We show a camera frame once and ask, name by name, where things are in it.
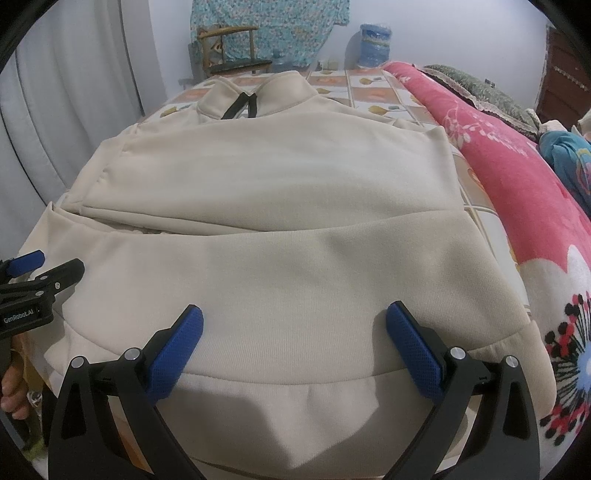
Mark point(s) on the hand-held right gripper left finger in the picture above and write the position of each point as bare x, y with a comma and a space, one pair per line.
175, 353

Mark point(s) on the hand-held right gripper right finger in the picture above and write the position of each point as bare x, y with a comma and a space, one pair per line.
415, 353

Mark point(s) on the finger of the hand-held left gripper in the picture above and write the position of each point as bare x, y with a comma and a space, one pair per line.
25, 264
62, 274

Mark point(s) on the beige zip jacket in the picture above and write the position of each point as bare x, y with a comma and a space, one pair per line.
300, 230

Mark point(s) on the person's left hand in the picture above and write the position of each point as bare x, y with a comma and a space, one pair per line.
16, 397

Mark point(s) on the white curtain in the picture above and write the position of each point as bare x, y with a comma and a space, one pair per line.
69, 92

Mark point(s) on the pink floral blanket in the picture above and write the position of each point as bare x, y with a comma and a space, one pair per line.
508, 175

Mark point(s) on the blue printed cloth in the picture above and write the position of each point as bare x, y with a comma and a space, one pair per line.
568, 157

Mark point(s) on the orange checked tablecloth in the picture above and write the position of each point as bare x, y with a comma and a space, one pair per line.
369, 94

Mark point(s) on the grey-green lace pillow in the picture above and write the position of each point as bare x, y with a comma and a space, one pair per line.
485, 97

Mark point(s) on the white cloth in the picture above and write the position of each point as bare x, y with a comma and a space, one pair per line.
561, 127

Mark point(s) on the wooden chair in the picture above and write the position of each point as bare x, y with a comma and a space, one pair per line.
235, 67

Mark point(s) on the small clear plastic bottle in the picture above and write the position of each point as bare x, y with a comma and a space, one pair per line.
278, 60

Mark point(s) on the brown wooden cabinet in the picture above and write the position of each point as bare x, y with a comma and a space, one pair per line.
561, 83

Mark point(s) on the blue water bottle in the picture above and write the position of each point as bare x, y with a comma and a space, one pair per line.
375, 46

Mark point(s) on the teal patterned hanging cloth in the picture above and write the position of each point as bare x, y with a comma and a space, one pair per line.
286, 27

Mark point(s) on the white wall socket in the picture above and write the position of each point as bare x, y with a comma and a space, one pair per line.
330, 63

